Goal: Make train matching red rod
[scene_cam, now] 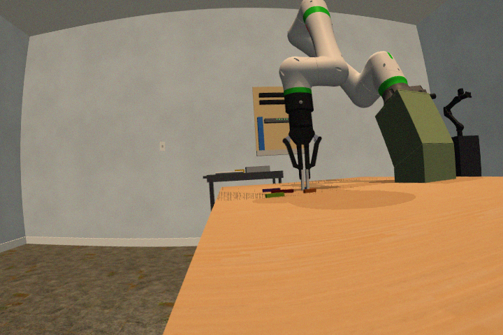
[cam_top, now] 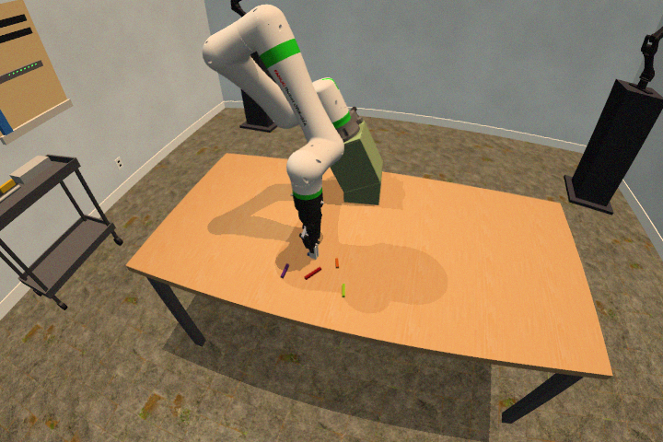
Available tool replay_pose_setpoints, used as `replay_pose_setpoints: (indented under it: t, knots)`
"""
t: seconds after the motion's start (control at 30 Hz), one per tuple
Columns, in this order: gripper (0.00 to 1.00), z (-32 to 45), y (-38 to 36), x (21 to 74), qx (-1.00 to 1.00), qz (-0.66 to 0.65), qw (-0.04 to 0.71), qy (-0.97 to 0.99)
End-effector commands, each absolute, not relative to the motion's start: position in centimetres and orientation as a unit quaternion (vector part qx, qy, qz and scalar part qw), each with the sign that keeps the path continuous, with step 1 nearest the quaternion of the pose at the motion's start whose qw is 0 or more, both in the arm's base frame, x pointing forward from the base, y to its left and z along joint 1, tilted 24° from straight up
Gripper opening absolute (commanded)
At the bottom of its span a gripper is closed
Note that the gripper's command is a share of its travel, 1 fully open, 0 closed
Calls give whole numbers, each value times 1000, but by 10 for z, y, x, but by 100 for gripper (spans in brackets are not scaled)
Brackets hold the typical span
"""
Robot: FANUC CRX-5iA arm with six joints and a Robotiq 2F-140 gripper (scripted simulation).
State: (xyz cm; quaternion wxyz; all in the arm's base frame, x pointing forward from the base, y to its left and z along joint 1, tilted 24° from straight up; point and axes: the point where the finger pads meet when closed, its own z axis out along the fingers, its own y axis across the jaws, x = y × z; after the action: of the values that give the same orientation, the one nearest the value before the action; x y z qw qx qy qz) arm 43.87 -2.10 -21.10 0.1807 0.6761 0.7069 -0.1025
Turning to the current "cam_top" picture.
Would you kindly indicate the red rod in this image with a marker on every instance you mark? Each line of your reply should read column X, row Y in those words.
column 312, row 273

